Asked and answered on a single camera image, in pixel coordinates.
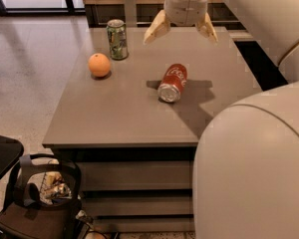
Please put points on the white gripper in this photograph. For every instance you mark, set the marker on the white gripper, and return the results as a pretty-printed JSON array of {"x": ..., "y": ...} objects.
[{"x": 185, "y": 11}]

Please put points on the red coke can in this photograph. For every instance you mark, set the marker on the red coke can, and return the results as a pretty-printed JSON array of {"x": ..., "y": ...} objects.
[{"x": 172, "y": 83}]

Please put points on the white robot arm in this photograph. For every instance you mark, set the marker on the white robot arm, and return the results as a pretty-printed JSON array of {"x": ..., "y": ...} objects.
[{"x": 245, "y": 182}]

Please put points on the green soda can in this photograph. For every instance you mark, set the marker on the green soda can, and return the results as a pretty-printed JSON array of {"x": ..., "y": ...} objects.
[{"x": 117, "y": 37}]

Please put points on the orange fruit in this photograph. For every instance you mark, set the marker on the orange fruit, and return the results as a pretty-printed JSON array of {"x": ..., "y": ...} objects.
[{"x": 99, "y": 65}]

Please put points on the grey drawer cabinet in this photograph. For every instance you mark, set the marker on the grey drawer cabinet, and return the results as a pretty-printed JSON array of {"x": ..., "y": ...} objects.
[{"x": 122, "y": 118}]

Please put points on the top cabinet drawer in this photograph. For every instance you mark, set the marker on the top cabinet drawer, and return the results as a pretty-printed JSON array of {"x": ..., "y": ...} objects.
[{"x": 136, "y": 175}]

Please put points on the cabinet drawer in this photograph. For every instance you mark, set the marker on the cabinet drawer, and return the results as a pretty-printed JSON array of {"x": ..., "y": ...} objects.
[
  {"x": 144, "y": 224},
  {"x": 136, "y": 175},
  {"x": 142, "y": 206}
]

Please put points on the middle cabinet drawer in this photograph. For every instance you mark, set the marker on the middle cabinet drawer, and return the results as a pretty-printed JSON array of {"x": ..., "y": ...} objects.
[{"x": 142, "y": 206}]

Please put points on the bottom cabinet drawer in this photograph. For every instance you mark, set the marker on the bottom cabinet drawer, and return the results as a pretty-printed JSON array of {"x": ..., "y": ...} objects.
[{"x": 144, "y": 224}]

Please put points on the black chair seat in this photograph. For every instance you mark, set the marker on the black chair seat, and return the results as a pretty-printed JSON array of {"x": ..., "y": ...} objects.
[{"x": 10, "y": 150}]

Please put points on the black bag with snacks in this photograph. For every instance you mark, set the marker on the black bag with snacks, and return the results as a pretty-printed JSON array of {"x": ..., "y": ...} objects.
[{"x": 42, "y": 199}]

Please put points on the left metal bracket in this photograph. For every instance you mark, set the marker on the left metal bracket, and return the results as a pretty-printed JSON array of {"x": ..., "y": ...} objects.
[{"x": 131, "y": 12}]

